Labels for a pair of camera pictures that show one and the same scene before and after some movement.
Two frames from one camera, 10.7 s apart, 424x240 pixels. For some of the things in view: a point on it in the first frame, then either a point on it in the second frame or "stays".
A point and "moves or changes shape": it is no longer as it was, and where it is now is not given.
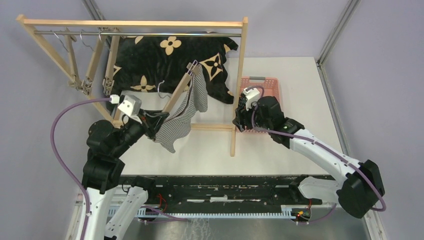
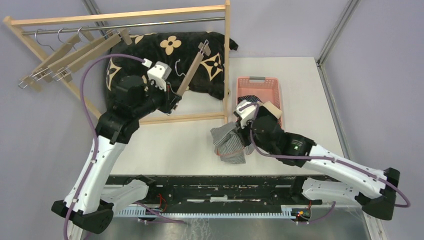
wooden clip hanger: x=108 y=83 -> x=124 y=34
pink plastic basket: x=271 y=88 stays
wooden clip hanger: x=182 y=89 moves or changes shape
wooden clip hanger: x=75 y=80 -> x=44 y=56
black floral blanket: x=166 y=61 stays
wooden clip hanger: x=87 y=84 -> x=47 y=71
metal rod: x=132 y=33 -> x=123 y=25
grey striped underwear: x=178 y=125 -> x=229 y=145
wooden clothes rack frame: x=28 y=26 -> x=22 y=22
